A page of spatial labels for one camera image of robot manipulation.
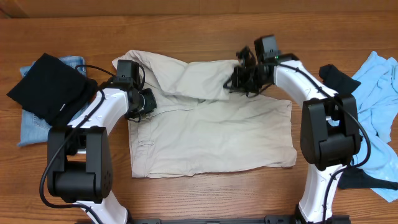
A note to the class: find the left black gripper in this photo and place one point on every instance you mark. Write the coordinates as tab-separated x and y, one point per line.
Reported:
151	104

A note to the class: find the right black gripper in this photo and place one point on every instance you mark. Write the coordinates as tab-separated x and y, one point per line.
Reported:
237	83

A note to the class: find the beige khaki shorts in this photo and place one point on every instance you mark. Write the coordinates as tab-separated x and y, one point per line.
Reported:
199	127

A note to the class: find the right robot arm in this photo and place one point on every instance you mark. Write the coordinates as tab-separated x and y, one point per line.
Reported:
329	134

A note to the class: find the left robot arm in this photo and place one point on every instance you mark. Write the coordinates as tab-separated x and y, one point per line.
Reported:
79	172

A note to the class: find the black Nike t-shirt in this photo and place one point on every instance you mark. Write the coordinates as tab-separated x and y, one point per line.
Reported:
339	81

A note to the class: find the folded black garment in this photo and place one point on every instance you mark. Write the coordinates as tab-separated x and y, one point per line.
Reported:
53	91

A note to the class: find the folded blue denim jeans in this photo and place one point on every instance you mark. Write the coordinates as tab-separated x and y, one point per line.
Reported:
33	129

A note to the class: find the light blue shirt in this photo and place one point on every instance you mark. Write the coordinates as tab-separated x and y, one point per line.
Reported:
376	100

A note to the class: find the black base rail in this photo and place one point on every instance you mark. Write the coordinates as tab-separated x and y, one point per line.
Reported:
211	221

